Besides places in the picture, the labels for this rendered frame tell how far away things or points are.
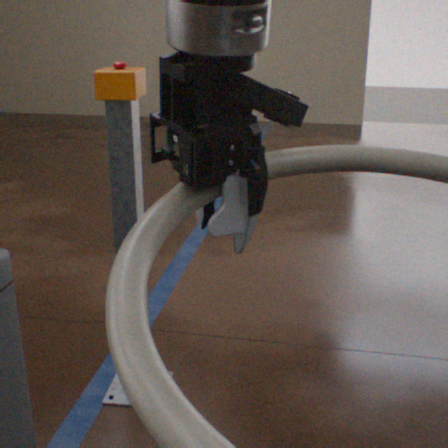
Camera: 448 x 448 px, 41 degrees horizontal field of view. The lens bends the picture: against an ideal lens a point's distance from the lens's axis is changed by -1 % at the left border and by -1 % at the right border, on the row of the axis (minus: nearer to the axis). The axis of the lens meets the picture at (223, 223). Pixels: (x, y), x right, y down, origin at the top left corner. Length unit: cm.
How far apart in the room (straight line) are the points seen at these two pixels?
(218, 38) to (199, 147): 9
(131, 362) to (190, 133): 23
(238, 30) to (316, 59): 612
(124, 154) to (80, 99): 556
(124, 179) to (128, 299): 137
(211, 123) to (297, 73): 610
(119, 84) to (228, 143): 118
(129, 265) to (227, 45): 20
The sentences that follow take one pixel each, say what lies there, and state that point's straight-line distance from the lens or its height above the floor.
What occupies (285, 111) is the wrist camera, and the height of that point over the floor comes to 116.
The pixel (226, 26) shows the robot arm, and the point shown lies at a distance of 50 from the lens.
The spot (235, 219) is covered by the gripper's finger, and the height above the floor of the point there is 106.
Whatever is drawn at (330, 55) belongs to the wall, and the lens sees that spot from 661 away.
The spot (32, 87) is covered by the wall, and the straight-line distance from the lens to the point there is 757.
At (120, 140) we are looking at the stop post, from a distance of 176.
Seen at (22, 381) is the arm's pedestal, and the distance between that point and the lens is 123.
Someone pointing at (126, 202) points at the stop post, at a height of 69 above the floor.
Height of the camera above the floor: 126
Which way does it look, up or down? 20 degrees down
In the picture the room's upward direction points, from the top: straight up
